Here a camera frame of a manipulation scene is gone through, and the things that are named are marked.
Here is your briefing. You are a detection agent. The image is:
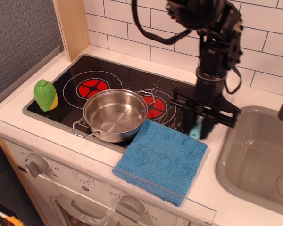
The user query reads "oven door handle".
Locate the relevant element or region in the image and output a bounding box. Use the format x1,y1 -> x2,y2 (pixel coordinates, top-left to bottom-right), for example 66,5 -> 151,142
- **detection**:
56,194 -> 119,226

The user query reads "yellow black object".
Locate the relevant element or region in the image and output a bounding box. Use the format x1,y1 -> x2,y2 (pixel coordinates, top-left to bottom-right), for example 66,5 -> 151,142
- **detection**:
0,210 -> 24,226

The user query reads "stainless steel pot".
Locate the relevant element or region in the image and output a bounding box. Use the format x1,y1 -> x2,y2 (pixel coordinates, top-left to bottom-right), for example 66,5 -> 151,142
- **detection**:
72,89 -> 155,143

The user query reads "toy corn cob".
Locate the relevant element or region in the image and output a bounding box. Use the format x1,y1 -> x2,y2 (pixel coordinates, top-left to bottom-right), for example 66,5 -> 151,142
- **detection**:
33,79 -> 58,112

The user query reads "grey oven knob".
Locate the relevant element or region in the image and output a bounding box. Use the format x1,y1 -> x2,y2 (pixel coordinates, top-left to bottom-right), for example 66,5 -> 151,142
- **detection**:
25,153 -> 49,178
115,195 -> 145,223

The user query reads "grey left oven knob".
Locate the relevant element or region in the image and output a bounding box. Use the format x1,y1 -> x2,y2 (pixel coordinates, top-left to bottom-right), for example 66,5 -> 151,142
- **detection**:
25,153 -> 49,178

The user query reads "grey right oven knob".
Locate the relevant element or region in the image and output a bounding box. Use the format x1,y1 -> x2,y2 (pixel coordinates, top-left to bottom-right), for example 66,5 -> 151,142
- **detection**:
115,195 -> 145,223

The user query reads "white spatula with blue handle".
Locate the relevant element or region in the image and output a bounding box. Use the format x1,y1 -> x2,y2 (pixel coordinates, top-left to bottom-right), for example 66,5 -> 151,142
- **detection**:
189,117 -> 203,140

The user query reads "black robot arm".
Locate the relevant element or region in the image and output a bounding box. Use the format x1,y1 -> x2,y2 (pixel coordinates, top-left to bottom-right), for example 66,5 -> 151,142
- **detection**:
131,0 -> 243,139

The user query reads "wooden post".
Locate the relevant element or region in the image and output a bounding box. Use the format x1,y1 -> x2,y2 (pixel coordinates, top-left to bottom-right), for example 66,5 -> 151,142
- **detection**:
52,0 -> 90,62

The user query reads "blue cloth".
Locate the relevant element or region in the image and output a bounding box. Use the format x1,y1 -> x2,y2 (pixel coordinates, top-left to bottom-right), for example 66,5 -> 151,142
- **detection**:
112,119 -> 208,207

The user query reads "grey sink basin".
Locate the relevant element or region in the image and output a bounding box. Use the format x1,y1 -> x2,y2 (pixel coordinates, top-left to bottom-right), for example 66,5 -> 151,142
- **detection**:
216,106 -> 283,215

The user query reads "black toy stovetop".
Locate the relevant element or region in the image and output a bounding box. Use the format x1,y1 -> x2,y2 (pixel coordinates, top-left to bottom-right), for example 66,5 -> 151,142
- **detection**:
22,54 -> 211,155

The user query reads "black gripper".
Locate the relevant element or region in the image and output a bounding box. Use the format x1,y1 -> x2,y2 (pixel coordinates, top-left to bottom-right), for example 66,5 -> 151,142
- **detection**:
171,68 -> 241,139

